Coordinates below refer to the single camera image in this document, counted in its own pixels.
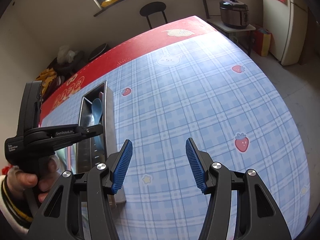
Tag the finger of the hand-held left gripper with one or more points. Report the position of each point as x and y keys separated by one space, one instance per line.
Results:
x=75 y=131

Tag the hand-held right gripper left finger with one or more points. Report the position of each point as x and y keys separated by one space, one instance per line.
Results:
x=122 y=165

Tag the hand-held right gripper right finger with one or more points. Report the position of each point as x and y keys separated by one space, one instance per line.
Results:
x=195 y=165

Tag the blue spoon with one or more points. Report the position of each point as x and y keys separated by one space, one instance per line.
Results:
x=97 y=110

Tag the metal utensil tray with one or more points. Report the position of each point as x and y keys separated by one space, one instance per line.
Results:
x=110 y=120

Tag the pink spoon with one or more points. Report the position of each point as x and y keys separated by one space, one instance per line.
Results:
x=100 y=95

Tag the person's left hand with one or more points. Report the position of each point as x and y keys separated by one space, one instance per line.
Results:
x=25 y=180

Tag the grey bin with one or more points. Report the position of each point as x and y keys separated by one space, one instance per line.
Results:
x=67 y=66

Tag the blue plaid table mat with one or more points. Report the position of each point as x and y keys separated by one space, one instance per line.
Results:
x=187 y=92

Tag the white plastic bags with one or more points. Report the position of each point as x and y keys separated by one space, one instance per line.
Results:
x=66 y=53

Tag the black air fryer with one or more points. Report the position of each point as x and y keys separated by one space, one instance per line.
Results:
x=98 y=51

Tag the red printed tablecloth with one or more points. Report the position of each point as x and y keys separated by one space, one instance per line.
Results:
x=140 y=45

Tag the red paper bag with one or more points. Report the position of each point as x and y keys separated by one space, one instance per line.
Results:
x=262 y=42

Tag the small white side table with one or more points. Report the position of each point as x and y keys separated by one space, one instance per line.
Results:
x=232 y=30

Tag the black round-back chair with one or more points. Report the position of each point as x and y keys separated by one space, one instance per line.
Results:
x=153 y=8

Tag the electric pressure cooker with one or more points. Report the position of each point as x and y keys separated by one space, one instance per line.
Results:
x=233 y=13

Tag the white refrigerator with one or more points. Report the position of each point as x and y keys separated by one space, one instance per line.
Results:
x=292 y=30

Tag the black metal frame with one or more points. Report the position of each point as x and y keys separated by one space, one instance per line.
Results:
x=203 y=0

